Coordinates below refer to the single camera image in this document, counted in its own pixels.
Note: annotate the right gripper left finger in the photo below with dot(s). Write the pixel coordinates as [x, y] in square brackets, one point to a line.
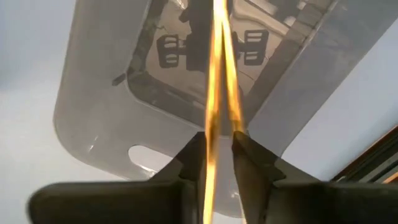
[124, 202]

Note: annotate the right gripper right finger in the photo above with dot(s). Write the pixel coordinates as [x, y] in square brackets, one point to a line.
[311, 202]

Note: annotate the grey plastic bin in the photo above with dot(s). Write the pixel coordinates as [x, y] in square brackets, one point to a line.
[99, 109]

